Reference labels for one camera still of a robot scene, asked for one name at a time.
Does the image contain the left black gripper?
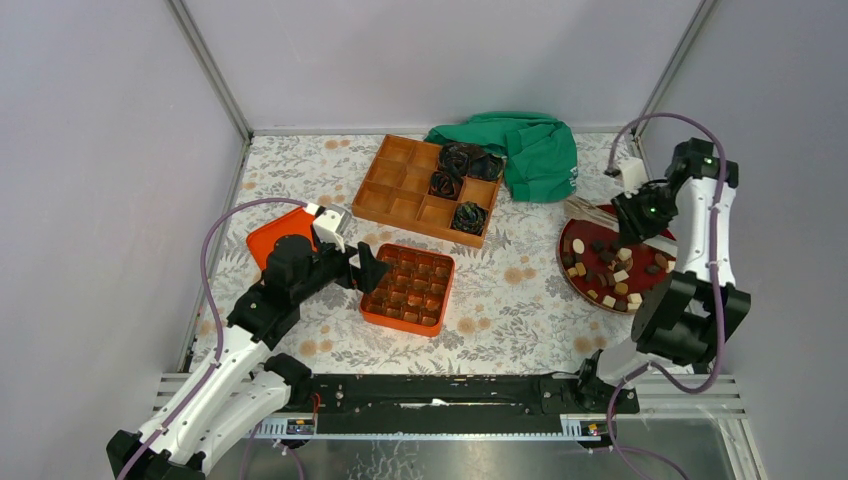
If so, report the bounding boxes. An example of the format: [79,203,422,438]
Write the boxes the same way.
[293,234,391,305]

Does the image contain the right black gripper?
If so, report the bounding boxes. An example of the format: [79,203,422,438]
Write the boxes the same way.
[608,183,677,247]

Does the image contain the orange chocolate box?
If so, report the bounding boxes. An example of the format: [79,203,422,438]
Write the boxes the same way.
[359,244,456,337]

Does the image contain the metal serving tongs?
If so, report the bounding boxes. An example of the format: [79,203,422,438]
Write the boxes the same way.
[564,196,619,232]

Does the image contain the red round plate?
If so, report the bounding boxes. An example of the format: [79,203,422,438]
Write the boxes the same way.
[558,204,677,314]

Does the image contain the orange box lid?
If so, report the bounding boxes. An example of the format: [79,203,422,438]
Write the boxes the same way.
[246,207,317,270]

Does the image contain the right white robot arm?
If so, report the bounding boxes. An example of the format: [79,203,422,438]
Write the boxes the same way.
[573,138,751,412]

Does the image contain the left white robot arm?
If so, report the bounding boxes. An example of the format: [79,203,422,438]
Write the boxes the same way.
[107,235,390,479]

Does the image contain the wooden compartment organizer tray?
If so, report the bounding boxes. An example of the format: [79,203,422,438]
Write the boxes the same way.
[351,134,502,248]

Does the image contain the dark rolled fabric middle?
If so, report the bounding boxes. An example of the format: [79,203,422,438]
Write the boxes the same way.
[428,170,464,200]

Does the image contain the dark rolled fabric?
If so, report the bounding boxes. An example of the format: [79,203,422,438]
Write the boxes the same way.
[450,201,489,236]
[437,142,504,182]
[428,170,464,200]

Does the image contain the dark rolled fabric front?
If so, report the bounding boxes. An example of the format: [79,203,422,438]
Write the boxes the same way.
[450,201,489,236]

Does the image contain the green cloth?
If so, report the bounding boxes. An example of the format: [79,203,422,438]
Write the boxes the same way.
[425,111,579,203]

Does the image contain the dark rolled fabric back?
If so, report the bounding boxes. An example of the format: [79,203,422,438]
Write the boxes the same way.
[437,142,504,182]

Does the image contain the floral table mat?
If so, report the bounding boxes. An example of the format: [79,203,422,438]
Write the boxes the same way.
[185,135,631,374]

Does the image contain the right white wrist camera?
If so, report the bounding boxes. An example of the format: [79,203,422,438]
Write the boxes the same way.
[605,157,649,194]

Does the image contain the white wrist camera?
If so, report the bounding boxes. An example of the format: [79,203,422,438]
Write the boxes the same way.
[305,203,353,253]
[605,157,649,194]

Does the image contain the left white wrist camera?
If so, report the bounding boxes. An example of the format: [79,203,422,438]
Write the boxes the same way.
[305,203,353,253]

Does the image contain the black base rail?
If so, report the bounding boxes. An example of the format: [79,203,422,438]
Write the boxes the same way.
[248,370,641,436]

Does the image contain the aluminium frame rail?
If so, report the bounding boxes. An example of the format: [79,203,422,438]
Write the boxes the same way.
[135,372,763,480]

